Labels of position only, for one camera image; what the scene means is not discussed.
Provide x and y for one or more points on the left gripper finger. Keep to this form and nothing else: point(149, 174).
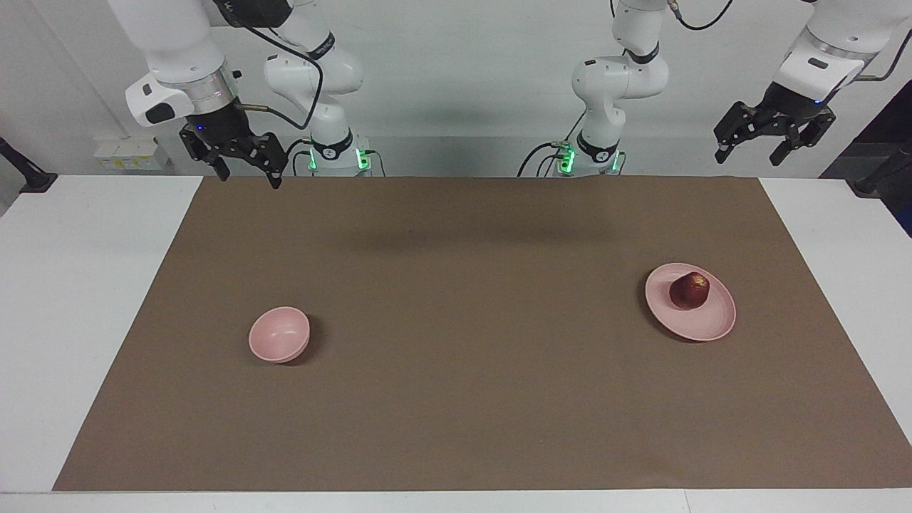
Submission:
point(730, 125)
point(809, 132)

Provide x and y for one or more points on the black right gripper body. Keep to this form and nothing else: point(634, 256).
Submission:
point(221, 128)

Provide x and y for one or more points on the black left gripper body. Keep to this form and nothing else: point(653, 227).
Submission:
point(787, 110)

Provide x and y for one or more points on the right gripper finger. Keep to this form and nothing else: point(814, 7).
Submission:
point(274, 164)
point(214, 162)

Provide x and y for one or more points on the red apple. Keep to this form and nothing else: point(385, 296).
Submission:
point(689, 291)

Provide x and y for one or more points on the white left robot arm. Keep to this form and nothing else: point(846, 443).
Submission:
point(620, 78)

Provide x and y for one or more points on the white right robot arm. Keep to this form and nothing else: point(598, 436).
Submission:
point(178, 43)

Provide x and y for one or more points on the pink bowl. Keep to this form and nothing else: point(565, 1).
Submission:
point(279, 333)

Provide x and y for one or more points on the pink plate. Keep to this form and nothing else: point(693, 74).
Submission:
point(702, 320)

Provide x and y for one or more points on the dark side panel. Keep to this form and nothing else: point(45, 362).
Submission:
point(890, 121)

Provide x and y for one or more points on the black clamp stand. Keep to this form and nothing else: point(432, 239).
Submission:
point(883, 174)
point(32, 178)

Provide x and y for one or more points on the brown table mat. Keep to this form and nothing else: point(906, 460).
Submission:
point(456, 399)

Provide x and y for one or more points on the white wall socket box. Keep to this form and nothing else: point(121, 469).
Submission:
point(132, 153)

